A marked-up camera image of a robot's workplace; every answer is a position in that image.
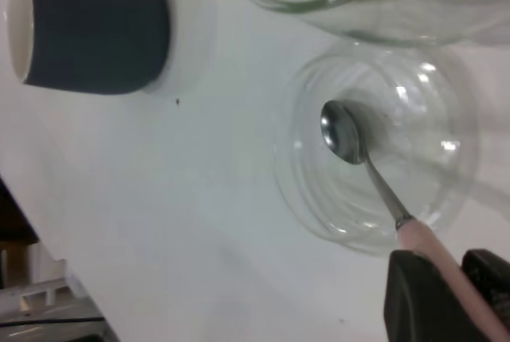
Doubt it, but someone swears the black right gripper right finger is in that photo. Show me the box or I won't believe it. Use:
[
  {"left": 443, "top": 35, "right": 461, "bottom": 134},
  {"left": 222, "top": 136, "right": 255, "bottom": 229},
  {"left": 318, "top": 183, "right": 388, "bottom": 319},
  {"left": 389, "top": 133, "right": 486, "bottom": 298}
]
[{"left": 461, "top": 248, "right": 510, "bottom": 321}]

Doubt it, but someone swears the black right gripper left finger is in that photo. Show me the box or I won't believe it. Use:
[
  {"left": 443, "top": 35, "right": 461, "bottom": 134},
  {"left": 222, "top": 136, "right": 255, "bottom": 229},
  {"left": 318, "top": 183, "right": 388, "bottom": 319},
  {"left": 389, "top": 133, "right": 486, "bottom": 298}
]
[{"left": 383, "top": 249, "right": 499, "bottom": 342}]

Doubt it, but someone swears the metal spoon with pink handle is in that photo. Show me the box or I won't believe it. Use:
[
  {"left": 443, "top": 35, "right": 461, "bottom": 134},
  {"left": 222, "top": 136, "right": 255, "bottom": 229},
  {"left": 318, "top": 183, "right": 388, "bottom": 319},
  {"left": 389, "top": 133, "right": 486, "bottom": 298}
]
[{"left": 320, "top": 99, "right": 510, "bottom": 342}]

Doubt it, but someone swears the dark grey ceramic mug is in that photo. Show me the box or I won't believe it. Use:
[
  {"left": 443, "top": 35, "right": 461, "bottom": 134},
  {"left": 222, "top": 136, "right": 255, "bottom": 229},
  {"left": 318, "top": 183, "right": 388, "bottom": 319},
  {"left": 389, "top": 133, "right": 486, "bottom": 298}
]
[{"left": 6, "top": 0, "right": 173, "bottom": 96}]

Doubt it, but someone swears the clear glass cup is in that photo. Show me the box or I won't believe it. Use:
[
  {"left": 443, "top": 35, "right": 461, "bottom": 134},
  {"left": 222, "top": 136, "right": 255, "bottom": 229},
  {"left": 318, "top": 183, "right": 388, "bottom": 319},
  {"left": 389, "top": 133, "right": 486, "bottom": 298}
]
[{"left": 226, "top": 0, "right": 510, "bottom": 47}]

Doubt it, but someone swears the clear round glass dish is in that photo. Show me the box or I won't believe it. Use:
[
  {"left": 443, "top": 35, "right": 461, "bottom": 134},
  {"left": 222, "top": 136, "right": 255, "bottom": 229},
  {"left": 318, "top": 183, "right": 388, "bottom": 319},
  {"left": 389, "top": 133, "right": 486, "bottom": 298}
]
[{"left": 272, "top": 45, "right": 481, "bottom": 258}]

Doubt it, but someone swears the light grey metal frame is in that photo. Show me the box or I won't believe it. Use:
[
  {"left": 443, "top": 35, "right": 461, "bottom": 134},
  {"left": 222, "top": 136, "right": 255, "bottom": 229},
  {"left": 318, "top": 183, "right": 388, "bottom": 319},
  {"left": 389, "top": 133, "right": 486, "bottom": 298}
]
[{"left": 0, "top": 276, "right": 108, "bottom": 342}]

